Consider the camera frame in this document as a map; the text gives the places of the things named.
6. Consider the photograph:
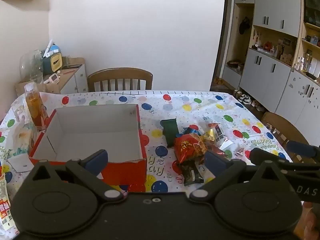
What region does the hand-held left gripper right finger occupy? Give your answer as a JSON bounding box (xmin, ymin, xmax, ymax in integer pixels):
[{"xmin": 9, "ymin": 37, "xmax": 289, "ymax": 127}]
[{"xmin": 189, "ymin": 151, "xmax": 288, "ymax": 202}]

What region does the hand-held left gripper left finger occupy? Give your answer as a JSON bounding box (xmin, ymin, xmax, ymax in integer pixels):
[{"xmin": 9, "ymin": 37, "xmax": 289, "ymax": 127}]
[{"xmin": 29, "ymin": 149, "xmax": 125, "ymax": 202}]

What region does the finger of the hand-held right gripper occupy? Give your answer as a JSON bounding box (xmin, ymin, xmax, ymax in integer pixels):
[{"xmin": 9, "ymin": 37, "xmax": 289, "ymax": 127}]
[
  {"xmin": 250, "ymin": 147, "xmax": 320, "ymax": 174},
  {"xmin": 287, "ymin": 141, "xmax": 320, "ymax": 164}
]

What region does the yellow snack packet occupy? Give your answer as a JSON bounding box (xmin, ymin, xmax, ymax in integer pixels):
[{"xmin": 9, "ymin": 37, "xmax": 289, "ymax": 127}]
[{"xmin": 202, "ymin": 129, "xmax": 215, "ymax": 142}]

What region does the dark seaweed packet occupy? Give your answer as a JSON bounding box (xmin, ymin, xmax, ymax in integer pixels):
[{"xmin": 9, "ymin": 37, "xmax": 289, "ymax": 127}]
[{"xmin": 180, "ymin": 162, "xmax": 204, "ymax": 186}]

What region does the pink clear snack packet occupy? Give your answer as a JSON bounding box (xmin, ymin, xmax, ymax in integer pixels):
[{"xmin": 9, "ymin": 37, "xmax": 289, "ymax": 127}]
[{"xmin": 209, "ymin": 122, "xmax": 227, "ymax": 148}]

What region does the red cardboard box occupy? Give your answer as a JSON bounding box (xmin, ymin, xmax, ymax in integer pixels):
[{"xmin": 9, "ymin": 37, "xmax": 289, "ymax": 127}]
[{"xmin": 29, "ymin": 104, "xmax": 148, "ymax": 193}]

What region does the blue snack packet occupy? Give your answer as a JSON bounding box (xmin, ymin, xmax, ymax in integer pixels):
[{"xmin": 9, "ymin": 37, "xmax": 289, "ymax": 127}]
[{"xmin": 182, "ymin": 127, "xmax": 202, "ymax": 136}]

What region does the person's right hand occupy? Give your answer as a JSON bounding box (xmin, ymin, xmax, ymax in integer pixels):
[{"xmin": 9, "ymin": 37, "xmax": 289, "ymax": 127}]
[{"xmin": 302, "ymin": 201, "xmax": 320, "ymax": 233}]

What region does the shiny red foil packet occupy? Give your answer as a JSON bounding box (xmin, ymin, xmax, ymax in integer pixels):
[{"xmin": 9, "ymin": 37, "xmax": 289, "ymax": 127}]
[{"xmin": 207, "ymin": 147, "xmax": 233, "ymax": 161}]

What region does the wooden chair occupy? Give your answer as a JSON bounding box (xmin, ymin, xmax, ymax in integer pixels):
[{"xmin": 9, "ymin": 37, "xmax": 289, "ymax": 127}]
[
  {"xmin": 260, "ymin": 112, "xmax": 313, "ymax": 163},
  {"xmin": 87, "ymin": 67, "xmax": 153, "ymax": 92}
]

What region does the red snack packet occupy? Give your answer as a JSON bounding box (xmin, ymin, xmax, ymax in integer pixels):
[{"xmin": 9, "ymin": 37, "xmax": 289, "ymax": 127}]
[{"xmin": 174, "ymin": 134, "xmax": 208, "ymax": 165}]

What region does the pale pink shoe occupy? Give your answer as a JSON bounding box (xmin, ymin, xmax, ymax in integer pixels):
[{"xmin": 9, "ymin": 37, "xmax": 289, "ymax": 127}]
[{"xmin": 251, "ymin": 100, "xmax": 266, "ymax": 112}]

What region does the green snack packet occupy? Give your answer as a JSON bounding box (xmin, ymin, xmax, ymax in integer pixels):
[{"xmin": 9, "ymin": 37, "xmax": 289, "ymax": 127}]
[{"xmin": 160, "ymin": 118, "xmax": 179, "ymax": 149}]

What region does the balloon print tablecloth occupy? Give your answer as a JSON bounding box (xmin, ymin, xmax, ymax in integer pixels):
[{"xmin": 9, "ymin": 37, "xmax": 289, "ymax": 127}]
[{"xmin": 0, "ymin": 90, "xmax": 293, "ymax": 233}]

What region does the floral tissue pack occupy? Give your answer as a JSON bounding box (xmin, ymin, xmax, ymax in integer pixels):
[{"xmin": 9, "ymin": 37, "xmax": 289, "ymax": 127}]
[{"xmin": 10, "ymin": 122, "xmax": 38, "ymax": 153}]

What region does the white card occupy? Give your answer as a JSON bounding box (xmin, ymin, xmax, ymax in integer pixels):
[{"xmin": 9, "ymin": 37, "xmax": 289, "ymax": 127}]
[{"xmin": 7, "ymin": 155, "xmax": 34, "ymax": 173}]

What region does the orange drink bottle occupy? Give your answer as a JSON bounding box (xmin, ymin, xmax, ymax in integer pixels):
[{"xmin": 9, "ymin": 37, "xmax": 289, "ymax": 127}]
[{"xmin": 24, "ymin": 82, "xmax": 49, "ymax": 131}]

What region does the wooden side cabinet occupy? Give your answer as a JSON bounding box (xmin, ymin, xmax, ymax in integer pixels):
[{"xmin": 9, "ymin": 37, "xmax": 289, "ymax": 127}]
[{"xmin": 15, "ymin": 57, "xmax": 88, "ymax": 96}]

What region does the clear drinking glass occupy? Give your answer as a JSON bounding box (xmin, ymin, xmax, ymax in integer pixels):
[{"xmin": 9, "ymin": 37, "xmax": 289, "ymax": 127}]
[{"xmin": 11, "ymin": 102, "xmax": 30, "ymax": 124}]

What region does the pink white small device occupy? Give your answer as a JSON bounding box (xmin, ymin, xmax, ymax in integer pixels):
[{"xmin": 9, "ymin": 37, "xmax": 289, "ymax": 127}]
[{"xmin": 43, "ymin": 73, "xmax": 62, "ymax": 84}]

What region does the white packet red yellow label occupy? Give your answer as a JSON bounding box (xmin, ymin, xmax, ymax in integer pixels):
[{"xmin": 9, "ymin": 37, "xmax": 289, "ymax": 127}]
[{"xmin": 0, "ymin": 175, "xmax": 16, "ymax": 231}]

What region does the teal and yellow tissue box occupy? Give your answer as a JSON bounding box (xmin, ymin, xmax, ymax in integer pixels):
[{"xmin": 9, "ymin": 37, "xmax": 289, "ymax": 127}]
[{"xmin": 42, "ymin": 39, "xmax": 63, "ymax": 75}]

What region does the round glass vase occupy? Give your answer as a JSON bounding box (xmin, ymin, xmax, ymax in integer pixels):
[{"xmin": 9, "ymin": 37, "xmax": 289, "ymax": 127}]
[{"xmin": 19, "ymin": 49, "xmax": 43, "ymax": 83}]

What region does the dark hanging bag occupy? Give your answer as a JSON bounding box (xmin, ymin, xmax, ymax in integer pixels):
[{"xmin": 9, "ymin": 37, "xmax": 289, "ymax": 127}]
[{"xmin": 239, "ymin": 17, "xmax": 251, "ymax": 35}]

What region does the grey wall cabinet unit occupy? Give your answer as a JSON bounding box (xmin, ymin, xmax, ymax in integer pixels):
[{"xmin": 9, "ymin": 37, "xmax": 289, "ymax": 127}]
[{"xmin": 222, "ymin": 0, "xmax": 320, "ymax": 130}]

